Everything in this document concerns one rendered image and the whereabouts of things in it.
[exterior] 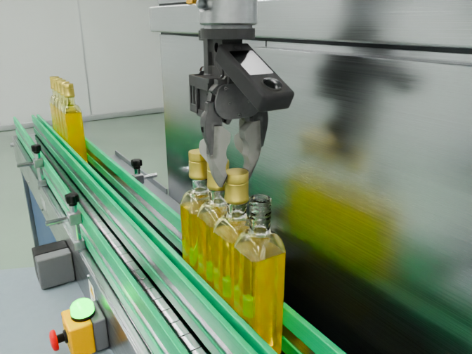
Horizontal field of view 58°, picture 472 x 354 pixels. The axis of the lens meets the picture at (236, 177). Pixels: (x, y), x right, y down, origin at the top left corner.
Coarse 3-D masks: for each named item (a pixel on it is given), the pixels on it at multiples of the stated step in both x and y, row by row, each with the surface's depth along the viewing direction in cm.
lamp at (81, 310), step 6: (78, 300) 83; (84, 300) 83; (90, 300) 83; (72, 306) 81; (78, 306) 81; (84, 306) 81; (90, 306) 82; (72, 312) 81; (78, 312) 80; (84, 312) 81; (90, 312) 82; (72, 318) 81; (78, 318) 81; (84, 318) 81; (90, 318) 82
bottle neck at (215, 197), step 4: (212, 192) 66; (216, 192) 66; (220, 192) 66; (224, 192) 66; (212, 196) 66; (216, 196) 66; (220, 196) 66; (212, 200) 66; (216, 200) 66; (220, 200) 66; (224, 200) 66; (216, 204) 66; (220, 204) 66
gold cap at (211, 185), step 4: (228, 160) 65; (208, 164) 65; (228, 164) 65; (208, 168) 65; (228, 168) 65; (208, 172) 65; (208, 176) 65; (208, 180) 66; (212, 180) 65; (208, 184) 66; (212, 184) 65; (216, 184) 65; (224, 184) 65; (208, 188) 66; (212, 188) 65; (216, 188) 65; (220, 188) 65; (224, 188) 65
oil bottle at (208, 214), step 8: (200, 208) 68; (208, 208) 66; (216, 208) 66; (224, 208) 66; (200, 216) 68; (208, 216) 66; (216, 216) 65; (200, 224) 68; (208, 224) 66; (200, 232) 69; (208, 232) 66; (200, 240) 69; (208, 240) 67; (200, 248) 70; (208, 248) 68; (200, 256) 71; (208, 256) 68; (200, 264) 71; (208, 264) 69; (200, 272) 72; (208, 272) 69; (208, 280) 70
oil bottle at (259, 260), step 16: (240, 240) 58; (256, 240) 56; (272, 240) 57; (240, 256) 58; (256, 256) 56; (272, 256) 57; (240, 272) 59; (256, 272) 56; (272, 272) 58; (240, 288) 60; (256, 288) 57; (272, 288) 59; (240, 304) 61; (256, 304) 58; (272, 304) 60; (256, 320) 59; (272, 320) 61; (272, 336) 62
